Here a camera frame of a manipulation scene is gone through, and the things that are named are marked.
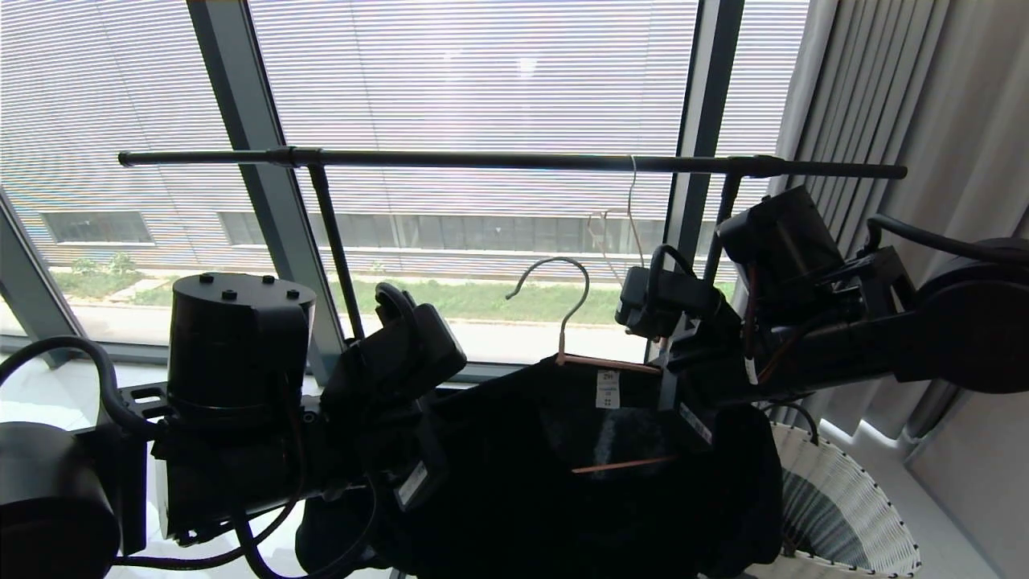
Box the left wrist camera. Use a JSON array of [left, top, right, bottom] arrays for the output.
[[321, 282, 469, 412]]

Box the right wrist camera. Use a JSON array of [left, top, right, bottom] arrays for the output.
[[614, 265, 729, 343]]

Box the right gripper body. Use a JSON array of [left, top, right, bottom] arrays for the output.
[[654, 328, 766, 446]]

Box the window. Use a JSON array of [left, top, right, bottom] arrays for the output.
[[0, 0, 810, 384]]

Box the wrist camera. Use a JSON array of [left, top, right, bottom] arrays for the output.
[[321, 282, 469, 412], [614, 265, 729, 343]]

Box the pink clothes hanger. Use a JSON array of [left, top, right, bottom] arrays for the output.
[[504, 257, 685, 476], [586, 154, 649, 271]]

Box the beige curtain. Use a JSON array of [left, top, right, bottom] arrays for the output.
[[754, 0, 1029, 465]]

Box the black garment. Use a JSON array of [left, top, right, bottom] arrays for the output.
[[294, 357, 785, 579]]

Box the white laundry basket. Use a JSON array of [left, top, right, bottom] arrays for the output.
[[743, 400, 924, 579]]

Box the black cable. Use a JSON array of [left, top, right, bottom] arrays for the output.
[[646, 243, 701, 284], [0, 335, 154, 440], [373, 281, 420, 324], [863, 212, 1029, 264], [112, 473, 379, 579]]

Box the black clothes rack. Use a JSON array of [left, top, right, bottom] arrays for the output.
[[117, 146, 908, 380]]

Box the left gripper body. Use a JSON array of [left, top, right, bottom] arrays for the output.
[[309, 400, 451, 513]]

